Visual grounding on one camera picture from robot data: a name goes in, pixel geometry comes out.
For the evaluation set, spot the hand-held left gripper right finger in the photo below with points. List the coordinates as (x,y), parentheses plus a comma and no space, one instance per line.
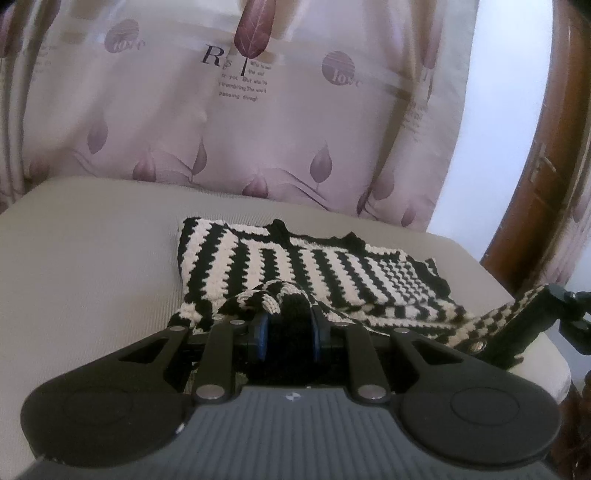
(317,339)

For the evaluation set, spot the brown wooden frame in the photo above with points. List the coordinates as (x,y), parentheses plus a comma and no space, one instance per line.
(554,138)

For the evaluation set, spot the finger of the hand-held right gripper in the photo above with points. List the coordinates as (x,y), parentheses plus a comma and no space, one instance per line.
(570,302)

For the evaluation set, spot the black and white striped sweater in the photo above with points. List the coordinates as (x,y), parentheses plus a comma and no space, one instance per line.
(295,263)

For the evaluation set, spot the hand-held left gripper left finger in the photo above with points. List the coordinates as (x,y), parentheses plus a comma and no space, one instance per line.
(262,339)

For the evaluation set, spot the pink leaf print curtain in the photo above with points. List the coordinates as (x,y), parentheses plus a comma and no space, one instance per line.
(231,115)

